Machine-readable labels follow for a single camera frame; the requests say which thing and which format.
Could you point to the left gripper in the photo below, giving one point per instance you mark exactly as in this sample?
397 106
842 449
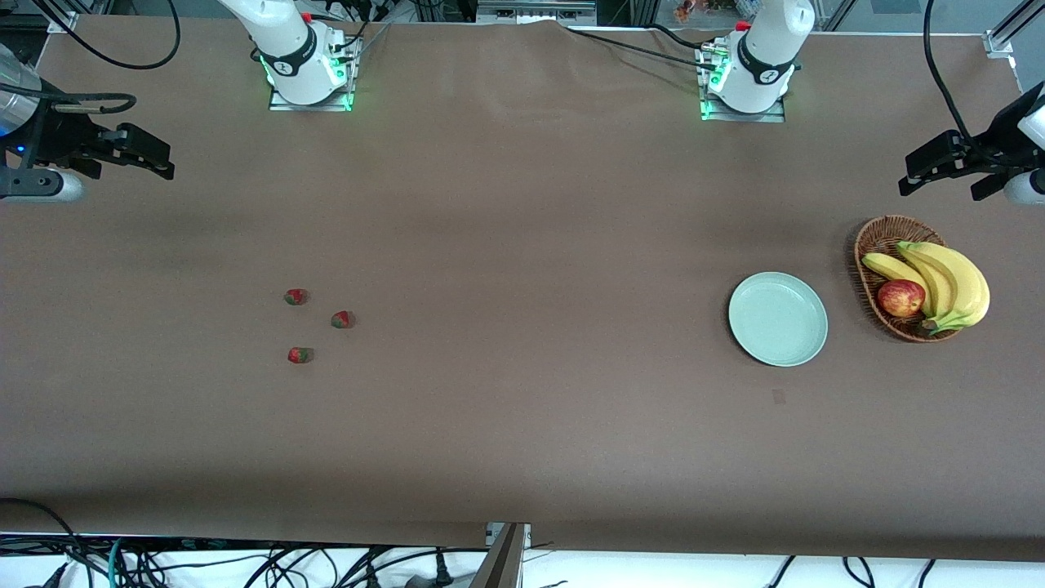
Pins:
989 149

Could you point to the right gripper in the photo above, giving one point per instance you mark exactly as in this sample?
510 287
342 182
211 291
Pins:
59 137

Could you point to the red toy strawberry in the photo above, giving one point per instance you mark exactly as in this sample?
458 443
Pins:
297 297
301 355
344 320

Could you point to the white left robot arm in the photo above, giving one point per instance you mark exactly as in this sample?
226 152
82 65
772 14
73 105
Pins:
763 49

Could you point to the pale green round plate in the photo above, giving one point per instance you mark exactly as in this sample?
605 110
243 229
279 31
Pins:
775 322

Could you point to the brown wicker basket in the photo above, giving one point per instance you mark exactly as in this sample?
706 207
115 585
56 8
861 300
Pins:
882 237

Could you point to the yellow banana bunch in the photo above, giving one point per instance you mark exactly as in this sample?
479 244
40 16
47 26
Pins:
963 286

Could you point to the red apple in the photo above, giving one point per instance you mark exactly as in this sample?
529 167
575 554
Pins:
900 298

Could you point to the brown table cover sheet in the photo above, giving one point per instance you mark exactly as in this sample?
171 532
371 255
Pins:
245 449

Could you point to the orange red toy pile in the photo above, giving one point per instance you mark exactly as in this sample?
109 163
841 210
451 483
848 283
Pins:
686 10

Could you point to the grey socket strip box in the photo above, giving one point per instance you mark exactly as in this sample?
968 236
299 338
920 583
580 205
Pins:
535 12

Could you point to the black power plug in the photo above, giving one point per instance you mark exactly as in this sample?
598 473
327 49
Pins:
442 572

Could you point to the silver aluminium profile with bracket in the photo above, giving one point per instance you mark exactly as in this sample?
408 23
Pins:
998 42

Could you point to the silver aluminium corner bracket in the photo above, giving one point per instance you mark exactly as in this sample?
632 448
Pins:
64 20

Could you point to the aluminium frame profile post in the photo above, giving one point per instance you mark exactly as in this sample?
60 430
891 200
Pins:
502 563

